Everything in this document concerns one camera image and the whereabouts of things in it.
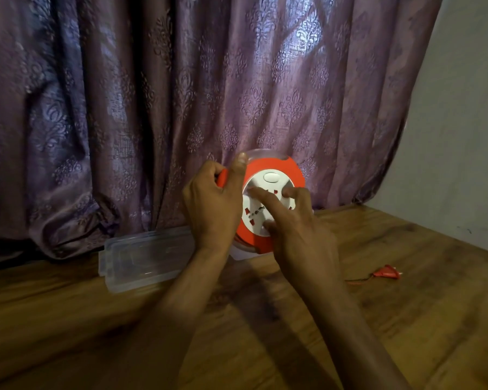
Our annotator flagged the clear plastic container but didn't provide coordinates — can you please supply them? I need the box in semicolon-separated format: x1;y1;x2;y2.
98;225;198;294

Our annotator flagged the person's right hand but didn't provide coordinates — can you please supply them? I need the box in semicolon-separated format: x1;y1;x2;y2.
248;187;342;295

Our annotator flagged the person's left hand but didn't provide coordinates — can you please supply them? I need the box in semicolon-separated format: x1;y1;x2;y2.
182;152;249;254

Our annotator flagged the person's right forearm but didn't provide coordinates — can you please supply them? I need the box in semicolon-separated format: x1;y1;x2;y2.
293;276;411;390

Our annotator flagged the red round extension cord reel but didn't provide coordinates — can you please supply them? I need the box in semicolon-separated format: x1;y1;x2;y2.
216;149;306;261

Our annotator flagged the purple patterned curtain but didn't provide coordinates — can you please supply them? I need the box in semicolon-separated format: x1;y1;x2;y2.
0;0;446;266

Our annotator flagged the red power plug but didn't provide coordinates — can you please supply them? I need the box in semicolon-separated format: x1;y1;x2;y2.
372;265;403;280

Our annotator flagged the person's left forearm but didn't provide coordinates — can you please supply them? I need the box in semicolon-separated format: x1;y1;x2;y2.
94;243;232;390

